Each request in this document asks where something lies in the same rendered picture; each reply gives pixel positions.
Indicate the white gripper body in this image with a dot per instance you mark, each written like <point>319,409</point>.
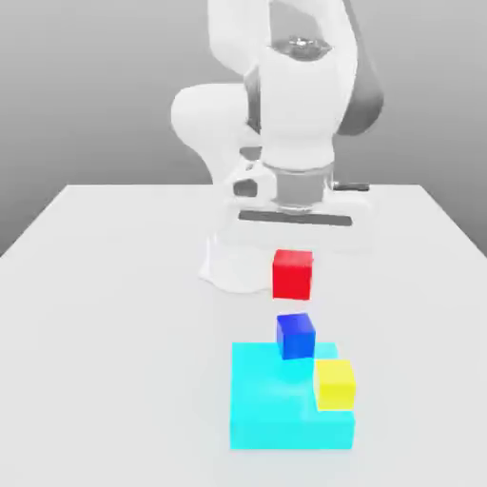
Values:
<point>295,219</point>

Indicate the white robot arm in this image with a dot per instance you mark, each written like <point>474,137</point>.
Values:
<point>296,114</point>

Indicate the small red cube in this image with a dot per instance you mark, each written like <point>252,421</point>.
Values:
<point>292,276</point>

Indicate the small blue cube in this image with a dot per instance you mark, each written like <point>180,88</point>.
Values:
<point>296,338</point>

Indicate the small yellow cube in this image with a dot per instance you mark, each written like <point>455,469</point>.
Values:
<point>335,385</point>

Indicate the large cyan box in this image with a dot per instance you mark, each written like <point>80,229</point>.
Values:
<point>274,403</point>

